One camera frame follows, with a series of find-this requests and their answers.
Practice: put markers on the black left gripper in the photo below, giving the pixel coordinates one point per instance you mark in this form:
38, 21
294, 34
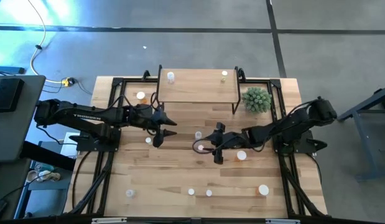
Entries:
148, 116

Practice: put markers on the grey-blue storage cart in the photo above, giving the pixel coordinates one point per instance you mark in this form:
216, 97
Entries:
49, 202

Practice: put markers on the beige cloth bundle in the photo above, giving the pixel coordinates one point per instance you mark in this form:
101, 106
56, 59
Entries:
50, 175

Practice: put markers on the large orange pill bottle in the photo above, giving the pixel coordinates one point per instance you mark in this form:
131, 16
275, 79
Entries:
263, 189
140, 95
241, 155

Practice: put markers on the dark blue flat bar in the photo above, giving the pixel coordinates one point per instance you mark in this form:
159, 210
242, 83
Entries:
8, 70

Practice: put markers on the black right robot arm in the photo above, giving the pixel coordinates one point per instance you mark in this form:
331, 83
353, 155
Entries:
291, 124

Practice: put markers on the clear blue pill bottle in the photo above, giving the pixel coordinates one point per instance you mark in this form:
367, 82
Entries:
170, 75
198, 135

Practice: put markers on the wooden shelf with black legs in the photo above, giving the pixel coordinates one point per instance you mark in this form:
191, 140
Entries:
198, 90

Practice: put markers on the blue-grey metal cart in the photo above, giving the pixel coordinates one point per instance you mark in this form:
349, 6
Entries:
364, 146

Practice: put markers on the silver aluminium bracket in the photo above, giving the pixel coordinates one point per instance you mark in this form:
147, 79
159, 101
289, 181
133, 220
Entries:
283, 221
109, 220

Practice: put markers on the small yellow pill bottle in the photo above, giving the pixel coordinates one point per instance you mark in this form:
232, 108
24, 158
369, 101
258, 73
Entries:
191, 191
224, 73
148, 140

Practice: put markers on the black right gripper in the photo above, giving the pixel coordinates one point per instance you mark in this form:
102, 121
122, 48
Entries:
224, 140

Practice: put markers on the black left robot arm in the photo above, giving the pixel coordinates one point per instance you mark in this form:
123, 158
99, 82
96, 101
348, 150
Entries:
83, 115

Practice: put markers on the black frame clamp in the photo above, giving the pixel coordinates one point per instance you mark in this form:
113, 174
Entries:
241, 73
145, 74

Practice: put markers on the black rectangular desk device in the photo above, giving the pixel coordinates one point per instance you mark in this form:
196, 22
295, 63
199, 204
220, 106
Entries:
7, 95

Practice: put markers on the small white bottle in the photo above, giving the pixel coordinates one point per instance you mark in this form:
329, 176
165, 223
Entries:
130, 193

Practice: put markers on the yellow power plug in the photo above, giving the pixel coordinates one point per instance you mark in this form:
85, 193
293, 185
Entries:
67, 81

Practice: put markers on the beige tape roll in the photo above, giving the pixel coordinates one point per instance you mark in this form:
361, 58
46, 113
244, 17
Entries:
32, 176

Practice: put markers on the black desk beam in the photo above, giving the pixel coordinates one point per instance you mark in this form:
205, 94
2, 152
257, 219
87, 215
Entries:
46, 155

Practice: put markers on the grey desk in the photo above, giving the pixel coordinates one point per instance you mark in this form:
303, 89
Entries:
24, 140

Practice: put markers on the green potted plant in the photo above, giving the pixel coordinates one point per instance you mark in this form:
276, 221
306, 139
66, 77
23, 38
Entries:
257, 99

